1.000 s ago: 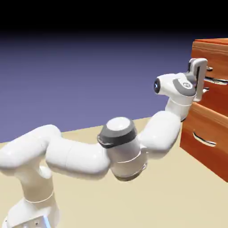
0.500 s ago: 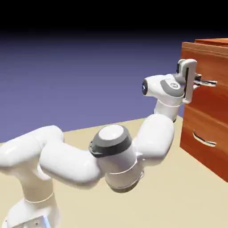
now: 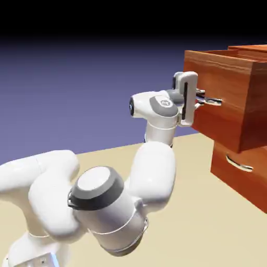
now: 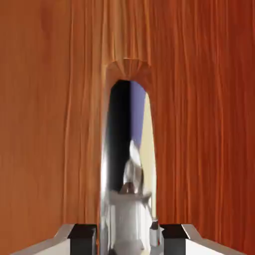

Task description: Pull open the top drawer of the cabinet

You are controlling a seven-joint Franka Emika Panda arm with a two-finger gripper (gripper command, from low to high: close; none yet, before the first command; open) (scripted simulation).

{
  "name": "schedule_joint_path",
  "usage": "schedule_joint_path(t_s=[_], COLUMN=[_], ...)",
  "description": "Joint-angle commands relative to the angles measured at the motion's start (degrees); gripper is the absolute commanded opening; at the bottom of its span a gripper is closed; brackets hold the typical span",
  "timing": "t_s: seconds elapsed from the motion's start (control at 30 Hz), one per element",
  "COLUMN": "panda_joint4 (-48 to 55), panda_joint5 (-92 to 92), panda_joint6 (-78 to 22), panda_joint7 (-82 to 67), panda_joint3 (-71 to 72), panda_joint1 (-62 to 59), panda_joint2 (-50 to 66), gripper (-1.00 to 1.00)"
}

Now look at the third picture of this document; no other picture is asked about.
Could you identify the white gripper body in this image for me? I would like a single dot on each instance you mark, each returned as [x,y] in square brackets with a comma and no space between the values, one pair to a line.
[190,98]

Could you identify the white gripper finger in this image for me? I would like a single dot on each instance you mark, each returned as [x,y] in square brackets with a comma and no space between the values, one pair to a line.
[200,91]
[198,106]

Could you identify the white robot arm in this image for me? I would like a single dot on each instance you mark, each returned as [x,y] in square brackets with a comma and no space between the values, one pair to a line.
[150,173]

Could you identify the reddish wooden drawer front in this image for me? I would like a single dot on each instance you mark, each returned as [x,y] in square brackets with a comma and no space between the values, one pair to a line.
[221,75]
[233,183]

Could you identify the reddish wooden cabinet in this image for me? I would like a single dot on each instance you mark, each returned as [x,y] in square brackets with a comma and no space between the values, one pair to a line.
[258,129]

